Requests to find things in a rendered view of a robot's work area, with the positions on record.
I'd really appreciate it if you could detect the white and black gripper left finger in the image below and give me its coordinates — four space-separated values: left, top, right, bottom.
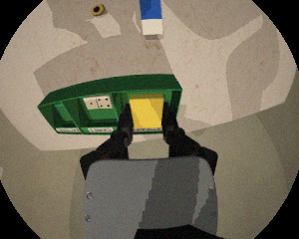
80 104 134 180

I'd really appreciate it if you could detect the green divided tray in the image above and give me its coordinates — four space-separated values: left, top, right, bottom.
37 74 182 135

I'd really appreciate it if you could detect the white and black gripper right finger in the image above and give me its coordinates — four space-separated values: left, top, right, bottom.
161 103 218 176

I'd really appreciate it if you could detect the white domino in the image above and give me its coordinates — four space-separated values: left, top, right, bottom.
84 94 113 110

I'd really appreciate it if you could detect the yellow block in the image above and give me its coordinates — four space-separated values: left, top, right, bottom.
130 94 163 128

